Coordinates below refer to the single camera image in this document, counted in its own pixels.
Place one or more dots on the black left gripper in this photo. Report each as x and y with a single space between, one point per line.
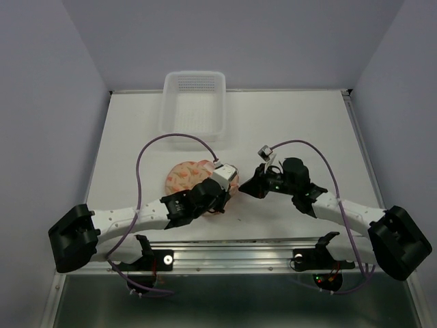
223 195

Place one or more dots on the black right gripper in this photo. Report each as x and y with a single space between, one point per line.
256 186

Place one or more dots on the orange floral round laundry bag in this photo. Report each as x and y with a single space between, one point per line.
185 175

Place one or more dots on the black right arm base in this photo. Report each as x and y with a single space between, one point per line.
328 276

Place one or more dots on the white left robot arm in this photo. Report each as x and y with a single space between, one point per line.
75 238

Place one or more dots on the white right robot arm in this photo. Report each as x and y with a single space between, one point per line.
388 238

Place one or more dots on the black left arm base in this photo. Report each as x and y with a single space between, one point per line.
141 276

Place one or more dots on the white perforated plastic basket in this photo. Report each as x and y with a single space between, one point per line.
194 103

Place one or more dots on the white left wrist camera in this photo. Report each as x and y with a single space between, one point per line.
224 174

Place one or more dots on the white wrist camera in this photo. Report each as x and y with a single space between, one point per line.
268 156
224 174

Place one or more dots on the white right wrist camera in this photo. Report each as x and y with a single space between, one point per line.
268 156

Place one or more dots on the aluminium mounting rail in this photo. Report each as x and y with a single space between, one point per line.
210 257

